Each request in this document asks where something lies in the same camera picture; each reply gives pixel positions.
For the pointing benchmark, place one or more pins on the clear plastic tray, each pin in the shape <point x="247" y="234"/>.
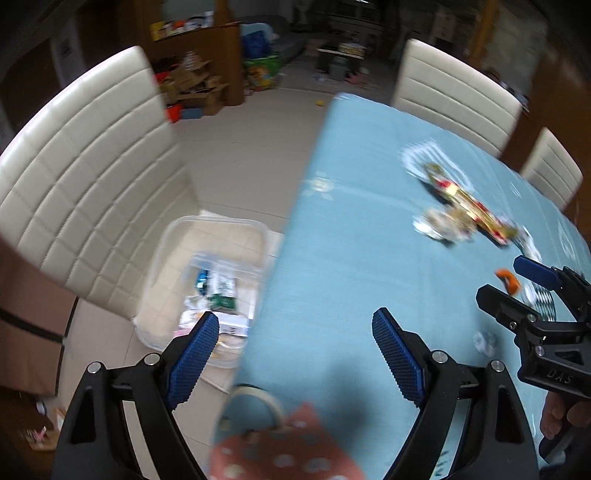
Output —
<point x="231" y="263"/>

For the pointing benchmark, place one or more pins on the blue foil wrapper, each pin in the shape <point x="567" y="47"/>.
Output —
<point x="202" y="282"/>

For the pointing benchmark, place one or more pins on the colourful shopping bag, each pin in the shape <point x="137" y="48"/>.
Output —
<point x="263" y="71"/>

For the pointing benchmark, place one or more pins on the low coffee table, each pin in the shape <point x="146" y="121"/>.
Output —
<point x="339" y="62"/>

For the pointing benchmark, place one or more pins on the white quilted dining chair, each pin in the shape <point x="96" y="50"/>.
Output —
<point x="92" y="175"/>
<point x="551" y="170"/>
<point x="452" y="97"/>

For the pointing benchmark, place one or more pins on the clear plastic bin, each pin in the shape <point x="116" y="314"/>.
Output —
<point x="157" y="277"/>

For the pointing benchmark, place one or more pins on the pile of cardboard boxes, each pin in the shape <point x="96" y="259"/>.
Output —
<point x="194" y="87"/>

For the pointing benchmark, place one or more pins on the person's right hand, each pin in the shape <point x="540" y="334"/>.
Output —
<point x="558" y="413"/>

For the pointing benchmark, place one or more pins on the blue bag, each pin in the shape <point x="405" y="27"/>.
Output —
<point x="256" y="41"/>

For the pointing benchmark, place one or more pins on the small pink object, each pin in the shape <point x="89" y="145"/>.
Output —
<point x="38" y="434"/>

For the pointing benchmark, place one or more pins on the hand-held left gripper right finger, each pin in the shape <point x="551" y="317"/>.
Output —
<point x="397" y="355"/>

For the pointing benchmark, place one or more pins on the green white paper bag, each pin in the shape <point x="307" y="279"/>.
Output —
<point x="225" y="290"/>

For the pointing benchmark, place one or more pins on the brown box with black tape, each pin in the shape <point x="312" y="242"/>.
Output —
<point x="27" y="323"/>

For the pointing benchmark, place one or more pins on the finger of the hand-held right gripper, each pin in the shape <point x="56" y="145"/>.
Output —
<point x="505" y="307"/>
<point x="535" y="270"/>

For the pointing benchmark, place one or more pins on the red gold snack wrapper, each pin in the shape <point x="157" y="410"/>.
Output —
<point x="466" y="198"/>

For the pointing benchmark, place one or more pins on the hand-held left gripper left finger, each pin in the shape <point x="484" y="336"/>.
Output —
<point x="194" y="355"/>

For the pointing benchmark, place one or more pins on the orange peel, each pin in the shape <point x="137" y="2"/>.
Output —
<point x="508" y="280"/>

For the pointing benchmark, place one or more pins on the red basket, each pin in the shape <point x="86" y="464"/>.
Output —
<point x="174" y="114"/>

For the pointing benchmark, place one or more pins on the blue printed tablecloth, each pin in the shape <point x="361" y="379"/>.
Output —
<point x="346" y="230"/>

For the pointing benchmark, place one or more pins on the silver blister pack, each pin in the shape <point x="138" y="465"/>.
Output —
<point x="528" y="249"/>

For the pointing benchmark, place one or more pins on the crumpled clear wrapper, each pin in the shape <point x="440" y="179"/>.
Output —
<point x="443" y="226"/>

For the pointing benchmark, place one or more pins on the wooden cabinet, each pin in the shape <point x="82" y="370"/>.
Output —
<point x="231" y="60"/>

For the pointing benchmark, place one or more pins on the white ribbed cap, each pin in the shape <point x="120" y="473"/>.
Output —
<point x="538" y="297"/>

